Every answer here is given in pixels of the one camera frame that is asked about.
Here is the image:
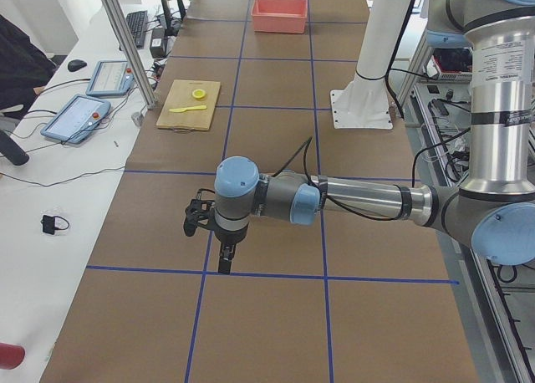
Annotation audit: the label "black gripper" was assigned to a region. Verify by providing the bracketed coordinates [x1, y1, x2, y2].
[214, 223, 248, 273]

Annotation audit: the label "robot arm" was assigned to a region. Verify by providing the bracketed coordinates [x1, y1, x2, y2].
[223, 0, 454, 284]

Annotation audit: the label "yellow plastic knife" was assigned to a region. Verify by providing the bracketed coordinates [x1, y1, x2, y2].
[168, 105, 207, 113]

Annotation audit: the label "yellow lemon slices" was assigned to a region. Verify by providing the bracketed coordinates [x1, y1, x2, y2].
[191, 89, 206, 100]

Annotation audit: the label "bamboo cutting board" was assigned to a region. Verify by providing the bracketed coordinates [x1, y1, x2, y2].
[156, 79, 221, 131]

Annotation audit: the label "small black clip device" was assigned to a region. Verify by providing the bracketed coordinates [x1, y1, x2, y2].
[41, 215, 70, 235]

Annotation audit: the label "near teach pendant tablet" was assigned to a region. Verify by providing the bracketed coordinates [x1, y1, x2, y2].
[40, 94, 111, 144]

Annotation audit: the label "teach pendant tablet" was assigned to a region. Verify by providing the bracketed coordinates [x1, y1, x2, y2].
[40, 94, 111, 144]
[86, 60, 134, 98]

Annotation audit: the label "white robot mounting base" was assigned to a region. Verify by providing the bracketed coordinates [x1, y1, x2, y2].
[330, 0, 415, 130]

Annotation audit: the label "far teach pendant tablet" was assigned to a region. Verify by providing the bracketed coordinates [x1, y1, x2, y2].
[86, 60, 134, 98]

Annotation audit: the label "black power adapter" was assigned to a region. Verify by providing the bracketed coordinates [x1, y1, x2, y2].
[150, 27, 168, 59]

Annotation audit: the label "red cylinder object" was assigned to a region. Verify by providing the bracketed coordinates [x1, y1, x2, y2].
[0, 342, 26, 370]

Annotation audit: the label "black computer mouse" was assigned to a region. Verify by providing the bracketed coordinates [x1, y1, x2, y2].
[67, 59, 87, 73]

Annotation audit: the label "pink plastic bin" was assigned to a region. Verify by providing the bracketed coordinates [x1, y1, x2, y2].
[251, 0, 308, 34]

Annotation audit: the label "black keyboard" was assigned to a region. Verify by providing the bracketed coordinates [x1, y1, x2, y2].
[125, 11, 148, 49]

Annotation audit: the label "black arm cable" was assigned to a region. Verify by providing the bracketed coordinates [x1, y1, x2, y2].
[275, 135, 473, 223]

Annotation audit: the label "aluminium frame post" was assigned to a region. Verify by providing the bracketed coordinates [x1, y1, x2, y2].
[101, 0, 156, 110]

